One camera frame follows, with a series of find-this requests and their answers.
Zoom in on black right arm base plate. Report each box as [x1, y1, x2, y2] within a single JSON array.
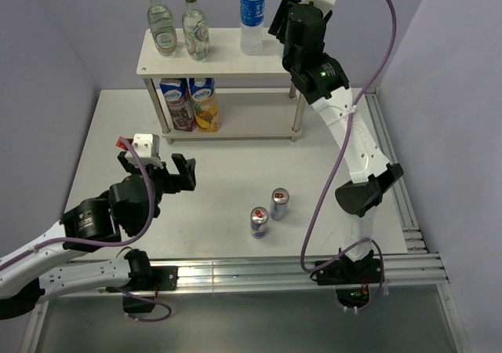
[[310, 257, 383, 286]]

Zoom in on silver blue energy drink can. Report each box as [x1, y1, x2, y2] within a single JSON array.
[[270, 187, 290, 220]]

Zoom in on white two-tier shelf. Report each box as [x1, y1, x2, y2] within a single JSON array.
[[136, 28, 306, 144]]

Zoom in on yellow pineapple juice carton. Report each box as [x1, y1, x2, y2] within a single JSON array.
[[189, 78, 220, 132]]

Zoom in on purple grape juice carton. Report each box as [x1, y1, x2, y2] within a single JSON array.
[[159, 78, 196, 132]]

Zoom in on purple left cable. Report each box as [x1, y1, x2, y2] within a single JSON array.
[[0, 143, 173, 322]]

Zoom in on aluminium mounting rail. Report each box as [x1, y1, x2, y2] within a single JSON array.
[[37, 253, 450, 298]]

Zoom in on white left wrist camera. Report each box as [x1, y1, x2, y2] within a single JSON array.
[[116, 133, 163, 168]]

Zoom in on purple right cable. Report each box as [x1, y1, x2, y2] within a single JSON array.
[[300, 0, 398, 311]]

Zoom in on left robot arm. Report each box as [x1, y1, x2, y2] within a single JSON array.
[[1, 151, 196, 320]]

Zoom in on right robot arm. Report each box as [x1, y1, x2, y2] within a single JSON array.
[[268, 0, 403, 282]]

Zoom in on aluminium side rail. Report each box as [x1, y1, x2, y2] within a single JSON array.
[[365, 89, 429, 254]]

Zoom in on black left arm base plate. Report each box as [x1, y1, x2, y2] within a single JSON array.
[[121, 266, 178, 292]]

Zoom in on purple cable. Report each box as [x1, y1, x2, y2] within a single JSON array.
[[300, 0, 398, 311], [0, 143, 173, 322]]

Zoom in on water bottle blue label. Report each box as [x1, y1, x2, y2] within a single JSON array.
[[240, 0, 265, 56]]

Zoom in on glass soda bottle green cap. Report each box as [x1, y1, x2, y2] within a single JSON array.
[[147, 0, 177, 56]]

